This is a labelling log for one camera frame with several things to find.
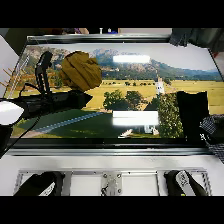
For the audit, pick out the striped shirt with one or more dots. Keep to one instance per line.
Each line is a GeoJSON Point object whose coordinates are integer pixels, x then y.
{"type": "Point", "coordinates": [193, 116]}

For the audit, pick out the heap of clothes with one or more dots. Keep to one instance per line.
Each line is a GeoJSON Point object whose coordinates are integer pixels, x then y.
{"type": "Point", "coordinates": [196, 36]}

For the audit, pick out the silver frame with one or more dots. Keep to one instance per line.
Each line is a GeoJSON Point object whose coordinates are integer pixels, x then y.
{"type": "Point", "coordinates": [113, 181]}

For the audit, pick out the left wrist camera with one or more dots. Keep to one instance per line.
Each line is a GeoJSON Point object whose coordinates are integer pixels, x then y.
{"type": "Point", "coordinates": [43, 71]}

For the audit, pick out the mustard garment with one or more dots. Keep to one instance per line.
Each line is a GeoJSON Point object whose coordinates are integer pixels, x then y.
{"type": "Point", "coordinates": [80, 70]}

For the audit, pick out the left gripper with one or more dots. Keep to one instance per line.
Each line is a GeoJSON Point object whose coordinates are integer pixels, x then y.
{"type": "Point", "coordinates": [79, 99]}

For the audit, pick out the checked shirt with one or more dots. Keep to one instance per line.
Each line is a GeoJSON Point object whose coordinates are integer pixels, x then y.
{"type": "Point", "coordinates": [215, 138]}

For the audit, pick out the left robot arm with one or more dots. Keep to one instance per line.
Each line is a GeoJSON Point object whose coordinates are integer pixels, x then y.
{"type": "Point", "coordinates": [36, 105]}

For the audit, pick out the wooden peg rack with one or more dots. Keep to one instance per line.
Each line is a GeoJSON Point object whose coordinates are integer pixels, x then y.
{"type": "Point", "coordinates": [9, 78]}

